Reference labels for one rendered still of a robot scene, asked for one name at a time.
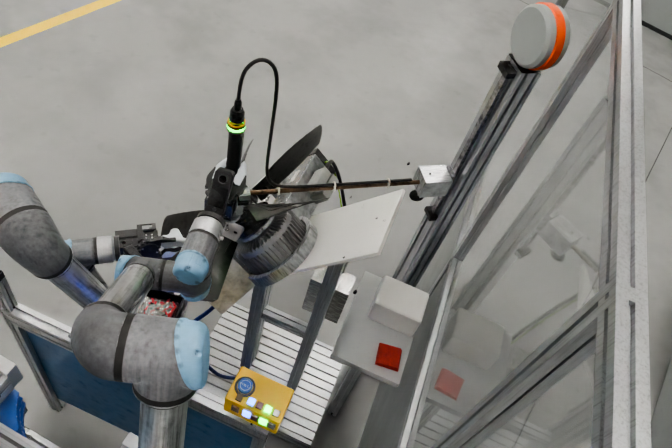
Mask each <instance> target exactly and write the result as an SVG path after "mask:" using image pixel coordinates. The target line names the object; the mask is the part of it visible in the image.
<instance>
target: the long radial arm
mask: <svg viewBox="0 0 672 448"><path fill-rule="evenodd" d="M324 167H325V165H324V164H323V163H322V161H321V160H320V159H319V158H318V156H317V155H316V154H313V155H310V156H308V157H307V158H306V159H305V160H304V161H303V162H302V163H301V164H300V165H299V166H298V167H297V168H296V169H295V170H294V171H293V172H292V173H291V175H290V176H289V178H288V180H287V181H286V183H285V185H307V184H308V183H309V181H310V179H311V177H312V176H313V174H314V172H315V171H316V170H319V169H322V168H324ZM310 196H311V195H310V194H309V192H293V193H280V195H278V196H277V197H276V199H275V201H274V202H273V204H289V203H302V202H307V201H313V200H312V199H311V198H310ZM317 205H318V204H315V203H310V204H307V205H304V206H301V207H298V208H295V209H292V211H293V212H294V213H295V214H296V216H297V217H298V218H299V217H300V216H303V217H306V218H308V219H309V220H310V218H311V216H312V214H313V213H314V211H315V209H316V207H317Z"/></svg>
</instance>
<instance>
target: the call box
mask: <svg viewBox="0 0 672 448"><path fill-rule="evenodd" d="M243 378H248V379H250V380H251V381H252V382H253V388H252V390H251V392H250V393H248V394H242V393H240V392H239V390H238V382H239V381H240V380H241V379H243ZM238 393H239V394H241V395H243V396H244V397H243V399H242V401H241V402H239V401H236V400H235V398H236V396H237V394H238ZM293 394H294V390H293V389H291V388H289V387H287V386H285V385H283V384H280V383H278V382H276V381H274V380H272V379H270V378H267V377H265V376H263V375H261V374H259V373H256V372H254V371H252V370H250V369H248V368H246V367H243V366H242V367H241V368H240V370H239V372H238V374H237V376H236V377H235V379H234V381H233V383H232V385H231V387H230V389H229V391H228V393H227V395H226V396H225V402H224V410H225V411H227V412H229V413H231V414H233V415H236V416H238V417H240V418H242V419H244V420H246V421H248V422H250V423H252V424H255V425H257V426H259V427H261V428H263V429H265V430H267V431H270V432H272V433H274V434H276V433H277V431H278V429H279V427H280V425H281V422H282V420H283V418H284V416H285V413H286V411H287V409H288V406H289V404H290V402H291V399H292V397H293ZM250 397H251V398H253V399H255V400H256V401H255V403H254V405H253V406H251V405H249V404H247V402H248V400H249V398H250ZM258 401H260V402H262V403H264V406H263V408H262V410H259V409H257V408H255V406H256V404H257V402H258ZM232 404H233V405H235V406H237V407H239V413H236V412H234V411H232V410H231V406H232ZM266 405H268V406H270V407H272V410H271V412H270V414H268V413H266V412H264V409H265V407H266ZM274 409H277V410H279V411H281V413H280V415H279V417H278V418H276V417H274V416H272V413H273V411H274ZM243 410H246V411H248V412H250V413H251V414H254V415H256V416H258V417H259V419H260V418H263V419H265V420H267V423H268V421H269V422H271V423H273V424H276V426H275V429H274V430H272V429H270V428H268V427H267V425H266V426H264V425H262V424H259V423H258V422H259V420H258V422H255V421H253V420H251V419H250V418H247V417H245V416H242V412H243Z"/></svg>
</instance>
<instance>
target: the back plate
mask: <svg viewBox="0 0 672 448"><path fill-rule="evenodd" d="M404 194H405V190H404V189H401V190H398V191H394V192H391V193H388V194H384V195H381V196H378V197H374V198H371V199H368V200H364V201H361V202H358V203H354V204H351V205H347V206H344V207H341V208H337V209H334V210H331V211H327V212H324V213H321V214H317V215H314V216H311V218H310V221H311V222H312V224H313V225H314V226H315V227H316V229H317V232H318V235H317V240H316V243H315V245H314V247H313V249H312V251H311V252H310V254H309V255H308V257H307V258H306V259H305V260H304V262H303V263H302V264H301V265H300V266H299V267H298V268H297V269H296V270H295V271H293V272H292V273H291V274H294V273H299V272H304V271H308V270H313V269H318V268H322V267H327V266H332V265H336V264H341V263H346V262H350V261H355V260H360V259H364V258H369V257H374V256H378V255H380V254H381V251H382V249H383V246H384V244H385V241H386V239H387V236H388V234H389V231H390V229H391V226H392V224H393V221H394V219H395V216H396V214H397V211H398V209H399V206H400V204H401V201H402V199H403V196H404Z"/></svg>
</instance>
